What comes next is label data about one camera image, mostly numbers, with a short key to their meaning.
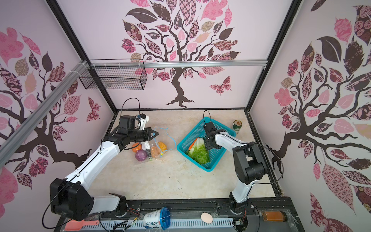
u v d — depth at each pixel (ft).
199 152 2.81
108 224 2.29
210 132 2.39
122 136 1.99
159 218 2.07
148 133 2.28
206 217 2.30
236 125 3.20
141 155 2.91
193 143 3.12
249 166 1.56
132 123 2.09
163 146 2.87
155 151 2.91
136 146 2.31
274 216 2.28
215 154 3.11
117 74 3.11
